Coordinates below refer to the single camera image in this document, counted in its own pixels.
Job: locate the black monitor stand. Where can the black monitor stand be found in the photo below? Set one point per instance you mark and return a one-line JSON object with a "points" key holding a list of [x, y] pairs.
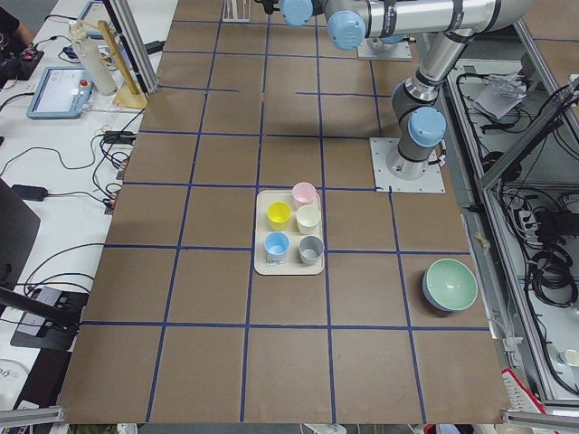
{"points": [[51, 318]]}

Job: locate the blue plastic cup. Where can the blue plastic cup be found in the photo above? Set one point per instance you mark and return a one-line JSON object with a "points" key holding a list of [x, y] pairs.
{"points": [[276, 245]]}

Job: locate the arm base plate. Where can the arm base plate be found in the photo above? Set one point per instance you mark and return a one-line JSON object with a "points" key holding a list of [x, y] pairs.
{"points": [[376, 49], [393, 174]]}

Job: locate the grey plastic cup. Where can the grey plastic cup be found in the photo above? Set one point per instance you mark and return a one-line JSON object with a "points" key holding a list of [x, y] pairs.
{"points": [[311, 249]]}

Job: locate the pink plastic cup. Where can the pink plastic cup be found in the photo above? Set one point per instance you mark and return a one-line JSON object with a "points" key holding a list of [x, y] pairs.
{"points": [[303, 193]]}

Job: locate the wooden mug tree stand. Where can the wooden mug tree stand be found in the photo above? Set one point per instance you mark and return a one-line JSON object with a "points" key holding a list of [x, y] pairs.
{"points": [[129, 95]]}

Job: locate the cream plastic tray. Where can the cream plastic tray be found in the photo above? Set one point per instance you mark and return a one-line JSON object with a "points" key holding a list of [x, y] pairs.
{"points": [[291, 265]]}

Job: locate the yellow plastic cup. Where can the yellow plastic cup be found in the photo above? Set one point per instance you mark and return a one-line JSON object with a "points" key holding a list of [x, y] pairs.
{"points": [[278, 215]]}

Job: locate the cream plastic cup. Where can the cream plastic cup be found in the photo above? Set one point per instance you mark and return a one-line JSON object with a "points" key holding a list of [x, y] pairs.
{"points": [[308, 218]]}

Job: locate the white water bottle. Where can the white water bottle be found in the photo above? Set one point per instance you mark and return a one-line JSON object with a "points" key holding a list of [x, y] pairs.
{"points": [[89, 55]]}

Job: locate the green and blue bowl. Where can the green and blue bowl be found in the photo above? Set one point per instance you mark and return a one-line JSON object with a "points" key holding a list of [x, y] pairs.
{"points": [[449, 285]]}

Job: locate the white wire cup rack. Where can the white wire cup rack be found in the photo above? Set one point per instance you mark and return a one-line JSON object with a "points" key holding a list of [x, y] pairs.
{"points": [[237, 11]]}

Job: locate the blue teach pendant tablet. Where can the blue teach pendant tablet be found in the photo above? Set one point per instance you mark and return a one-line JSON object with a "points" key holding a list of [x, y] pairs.
{"points": [[62, 93]]}

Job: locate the crumpled white paper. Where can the crumpled white paper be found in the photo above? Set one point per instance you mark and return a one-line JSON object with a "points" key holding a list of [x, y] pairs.
{"points": [[501, 94]]}

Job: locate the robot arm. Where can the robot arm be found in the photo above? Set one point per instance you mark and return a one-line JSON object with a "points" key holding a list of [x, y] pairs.
{"points": [[295, 13], [455, 23]]}

